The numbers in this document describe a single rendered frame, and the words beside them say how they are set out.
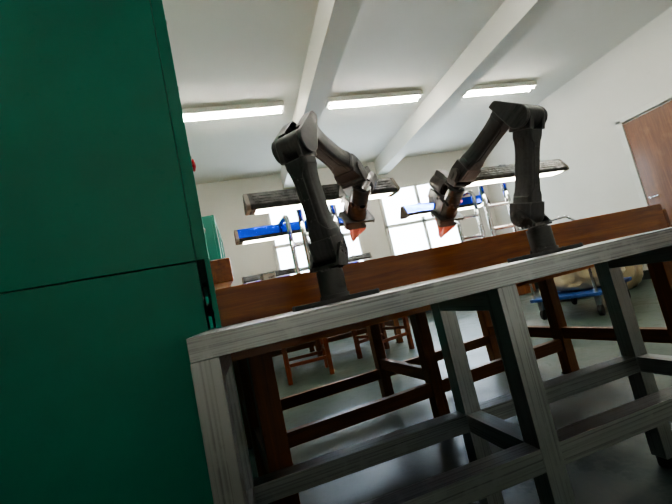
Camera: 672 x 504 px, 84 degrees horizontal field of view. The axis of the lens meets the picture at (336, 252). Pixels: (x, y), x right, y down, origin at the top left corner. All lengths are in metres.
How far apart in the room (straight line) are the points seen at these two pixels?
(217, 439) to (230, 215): 6.02
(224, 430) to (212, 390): 0.06
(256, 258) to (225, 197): 1.17
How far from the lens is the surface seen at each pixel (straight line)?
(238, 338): 0.65
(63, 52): 1.21
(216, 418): 0.66
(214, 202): 6.66
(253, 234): 1.91
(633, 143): 6.22
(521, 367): 0.83
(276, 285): 1.01
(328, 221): 0.87
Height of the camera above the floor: 0.69
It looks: 6 degrees up
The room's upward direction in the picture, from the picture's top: 13 degrees counter-clockwise
